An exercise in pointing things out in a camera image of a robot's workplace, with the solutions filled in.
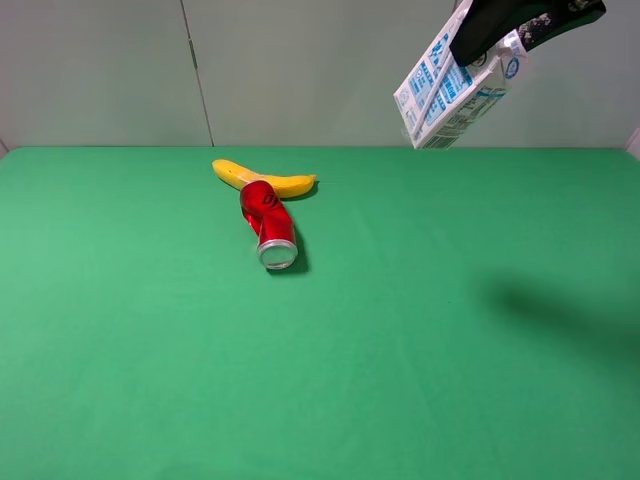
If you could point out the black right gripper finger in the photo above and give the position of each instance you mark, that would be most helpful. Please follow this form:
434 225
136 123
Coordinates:
485 23

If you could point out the black speckled right gripper finger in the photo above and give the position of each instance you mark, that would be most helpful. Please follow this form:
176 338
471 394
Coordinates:
568 15

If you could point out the yellow banana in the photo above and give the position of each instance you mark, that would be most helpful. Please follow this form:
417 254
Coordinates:
238 177

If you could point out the white blue milk carton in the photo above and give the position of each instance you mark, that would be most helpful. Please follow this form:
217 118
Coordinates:
440 100

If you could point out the crushed red soda can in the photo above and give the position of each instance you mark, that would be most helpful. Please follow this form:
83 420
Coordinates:
272 224

